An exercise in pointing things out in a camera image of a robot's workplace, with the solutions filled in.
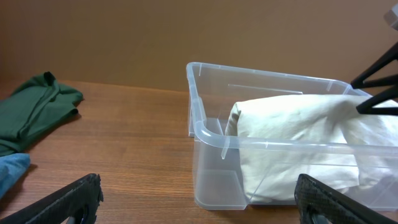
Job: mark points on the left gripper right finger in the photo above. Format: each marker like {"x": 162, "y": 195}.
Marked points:
{"x": 320, "y": 204}

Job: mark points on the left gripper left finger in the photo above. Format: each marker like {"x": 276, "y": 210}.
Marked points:
{"x": 76, "y": 203}

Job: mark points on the cream cloth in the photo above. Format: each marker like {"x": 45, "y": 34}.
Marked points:
{"x": 307, "y": 126}

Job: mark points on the blue denim folded cloth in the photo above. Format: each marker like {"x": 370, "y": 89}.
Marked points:
{"x": 13, "y": 168}

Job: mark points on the clear plastic storage bin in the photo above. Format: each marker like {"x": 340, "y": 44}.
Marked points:
{"x": 217, "y": 176}

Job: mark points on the green folded garment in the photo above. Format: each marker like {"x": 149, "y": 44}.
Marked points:
{"x": 33, "y": 109}

